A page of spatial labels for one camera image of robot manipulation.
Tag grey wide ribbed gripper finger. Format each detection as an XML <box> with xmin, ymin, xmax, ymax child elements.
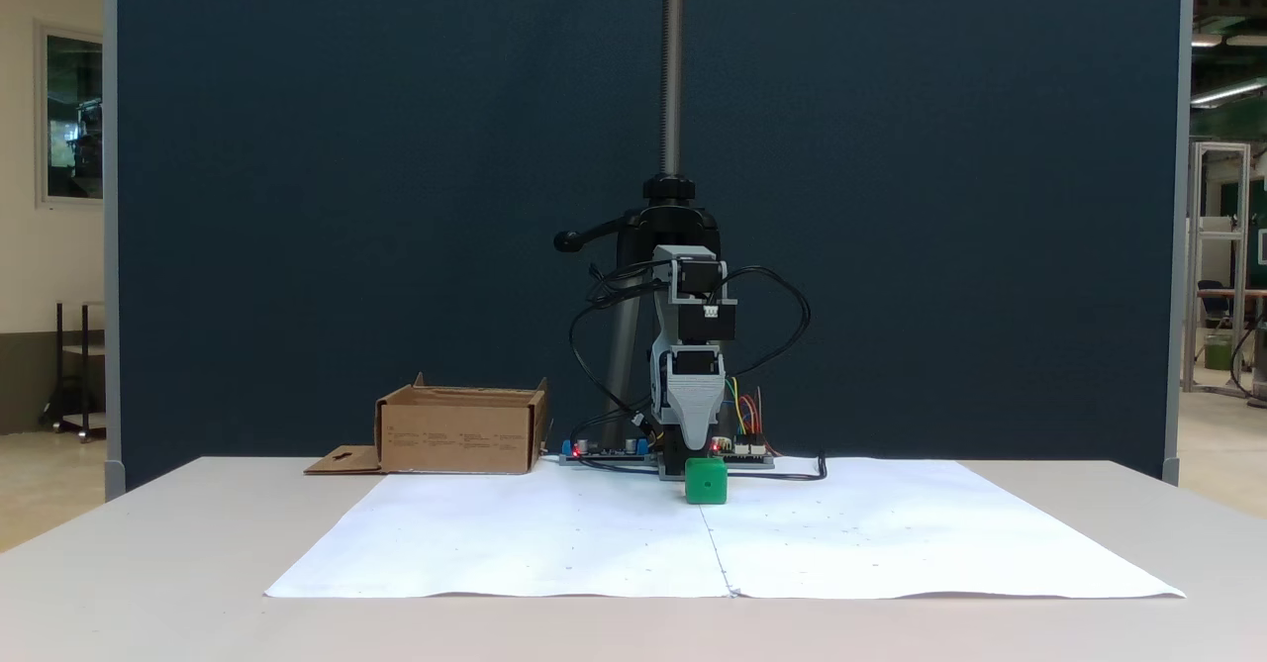
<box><xmin>664</xmin><ymin>375</ymin><xmax>730</xmax><ymax>452</ymax></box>

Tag green dice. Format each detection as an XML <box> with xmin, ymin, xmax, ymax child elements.
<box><xmin>684</xmin><ymin>457</ymin><xmax>730</xmax><ymax>505</ymax></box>

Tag circuit board with blue terminals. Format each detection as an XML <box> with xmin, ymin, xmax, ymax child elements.
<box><xmin>557</xmin><ymin>434</ymin><xmax>656</xmax><ymax>466</ymax></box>

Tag white paper sheet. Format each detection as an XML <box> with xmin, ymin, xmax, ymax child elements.
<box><xmin>264</xmin><ymin>459</ymin><xmax>735</xmax><ymax>600</ymax></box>
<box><xmin>693</xmin><ymin>456</ymin><xmax>1186</xmax><ymax>601</ymax></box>

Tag brown cardboard box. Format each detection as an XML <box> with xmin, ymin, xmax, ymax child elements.
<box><xmin>304</xmin><ymin>373</ymin><xmax>550</xmax><ymax>476</ymax></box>

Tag dark blue partition panel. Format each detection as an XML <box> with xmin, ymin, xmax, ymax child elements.
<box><xmin>103</xmin><ymin>0</ymin><xmax>1195</xmax><ymax>493</ymax></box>

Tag dark metal shelf cart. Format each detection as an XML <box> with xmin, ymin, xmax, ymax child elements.
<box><xmin>40</xmin><ymin>300</ymin><xmax>107</xmax><ymax>443</ymax></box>

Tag circuit board with coloured wires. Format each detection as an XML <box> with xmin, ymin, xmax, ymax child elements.
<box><xmin>711</xmin><ymin>432</ymin><xmax>776</xmax><ymax>469</ymax></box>

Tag black power cable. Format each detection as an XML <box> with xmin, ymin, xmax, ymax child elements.
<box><xmin>726</xmin><ymin>453</ymin><xmax>828</xmax><ymax>483</ymax></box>

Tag black camera stand with pole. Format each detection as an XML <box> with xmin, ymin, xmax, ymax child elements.
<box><xmin>552</xmin><ymin>0</ymin><xmax>726</xmax><ymax>450</ymax></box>

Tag aluminium profile frame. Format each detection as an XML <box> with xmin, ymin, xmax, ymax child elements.
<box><xmin>1184</xmin><ymin>140</ymin><xmax>1254</xmax><ymax>398</ymax></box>

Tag framed wall window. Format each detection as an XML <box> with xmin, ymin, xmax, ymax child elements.
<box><xmin>36</xmin><ymin>21</ymin><xmax>106</xmax><ymax>211</ymax></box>

